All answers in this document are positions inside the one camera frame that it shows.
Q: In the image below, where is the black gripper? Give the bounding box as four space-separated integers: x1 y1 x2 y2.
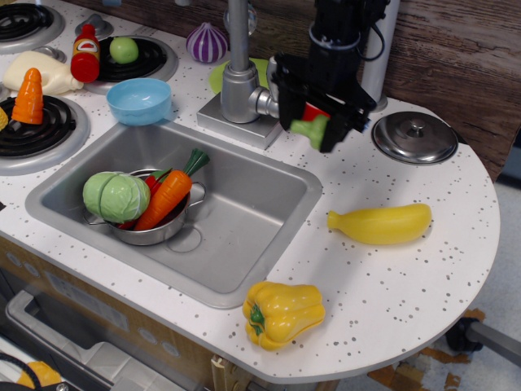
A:
269 38 375 153

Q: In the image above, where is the light green toy broccoli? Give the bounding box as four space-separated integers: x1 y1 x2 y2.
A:
290 114 329 150

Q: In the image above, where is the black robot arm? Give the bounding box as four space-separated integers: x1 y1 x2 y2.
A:
271 1 388 153

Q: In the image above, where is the light blue plastic bowl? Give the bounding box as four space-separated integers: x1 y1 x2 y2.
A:
106 78 172 125

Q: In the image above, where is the red toy cheese wedge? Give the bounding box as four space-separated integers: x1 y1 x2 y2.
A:
302 103 330 121

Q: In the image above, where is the silver toy faucet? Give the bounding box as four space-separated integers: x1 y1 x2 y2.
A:
197 1 282 150

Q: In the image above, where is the grey metal pole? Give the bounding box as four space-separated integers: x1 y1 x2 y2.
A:
361 0 401 112

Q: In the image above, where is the steel pot lid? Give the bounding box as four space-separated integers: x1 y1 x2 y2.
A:
371 112 459 165

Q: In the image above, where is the grey toy sink basin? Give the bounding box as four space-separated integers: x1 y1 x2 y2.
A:
26 121 322 309

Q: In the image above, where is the lime green plate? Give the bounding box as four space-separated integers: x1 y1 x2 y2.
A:
208 58 269 94

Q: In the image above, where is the yellow toy banana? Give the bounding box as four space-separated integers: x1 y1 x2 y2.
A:
327 204 432 245

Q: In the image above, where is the purple striped toy onion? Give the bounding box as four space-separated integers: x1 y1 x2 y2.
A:
186 22 228 64

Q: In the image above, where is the orange toy carrot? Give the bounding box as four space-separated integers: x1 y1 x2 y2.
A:
134 148 210 231

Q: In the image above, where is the middle black stove burner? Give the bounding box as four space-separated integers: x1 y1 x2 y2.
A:
84 35 178 95

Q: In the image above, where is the black stove burner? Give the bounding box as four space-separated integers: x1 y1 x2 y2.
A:
84 35 178 95
1 95 90 176

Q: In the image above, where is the red toy chili pepper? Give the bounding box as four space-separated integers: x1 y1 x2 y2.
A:
116 169 172 230

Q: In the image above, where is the small steel pot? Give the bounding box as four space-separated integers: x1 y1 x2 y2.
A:
83 169 206 246

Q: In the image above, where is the yellow toy bell pepper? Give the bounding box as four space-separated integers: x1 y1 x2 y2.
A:
243 281 326 351

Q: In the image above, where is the green toy apple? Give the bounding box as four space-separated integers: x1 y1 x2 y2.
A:
109 37 139 64

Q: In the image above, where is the green toy cabbage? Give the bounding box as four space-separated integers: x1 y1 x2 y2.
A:
82 172 151 223

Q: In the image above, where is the grey stove knob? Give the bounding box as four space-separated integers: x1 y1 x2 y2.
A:
75 14 114 40

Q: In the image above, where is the red toy ketchup bottle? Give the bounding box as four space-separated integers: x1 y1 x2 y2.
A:
71 24 101 83

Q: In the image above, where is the cream toy chicken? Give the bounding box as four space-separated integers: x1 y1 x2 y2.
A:
2 51 84 95

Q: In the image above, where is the black caster wheel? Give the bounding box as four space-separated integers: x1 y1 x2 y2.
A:
444 317 484 353

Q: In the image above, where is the orange toy cone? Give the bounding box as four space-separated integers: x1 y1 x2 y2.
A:
11 68 44 125

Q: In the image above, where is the front black stove burner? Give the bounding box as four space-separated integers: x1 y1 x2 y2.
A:
1 95 90 176

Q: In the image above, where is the back left stove burner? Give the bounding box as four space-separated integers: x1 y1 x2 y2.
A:
1 3 65 55

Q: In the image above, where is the yellow toy corn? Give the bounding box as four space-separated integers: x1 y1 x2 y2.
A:
0 108 9 130

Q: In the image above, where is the orange toy below counter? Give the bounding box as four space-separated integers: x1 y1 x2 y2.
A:
16 361 62 389

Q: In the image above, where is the grey oven door handle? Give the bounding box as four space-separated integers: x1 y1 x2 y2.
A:
5 291 179 390

